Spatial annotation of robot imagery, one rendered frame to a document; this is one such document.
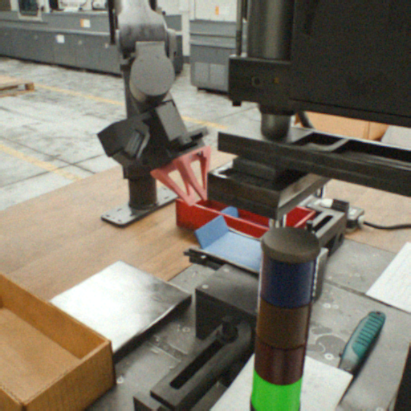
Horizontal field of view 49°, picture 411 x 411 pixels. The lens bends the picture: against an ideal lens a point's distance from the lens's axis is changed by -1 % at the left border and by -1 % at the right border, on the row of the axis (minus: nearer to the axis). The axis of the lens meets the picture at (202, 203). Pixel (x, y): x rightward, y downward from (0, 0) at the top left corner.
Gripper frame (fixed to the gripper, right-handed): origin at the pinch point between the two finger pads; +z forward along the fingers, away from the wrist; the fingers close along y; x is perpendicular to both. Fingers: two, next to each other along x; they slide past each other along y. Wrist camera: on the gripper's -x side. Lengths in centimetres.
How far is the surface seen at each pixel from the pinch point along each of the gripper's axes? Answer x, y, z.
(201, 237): -2.3, -0.5, 5.6
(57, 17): 472, -621, -344
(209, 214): 12.9, -12.3, 5.3
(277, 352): -26.7, 28.3, 9.3
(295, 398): -25.6, 26.9, 14.0
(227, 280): -6.7, 5.5, 11.4
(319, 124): 213, -93, 6
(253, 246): 2.4, 4.1, 10.3
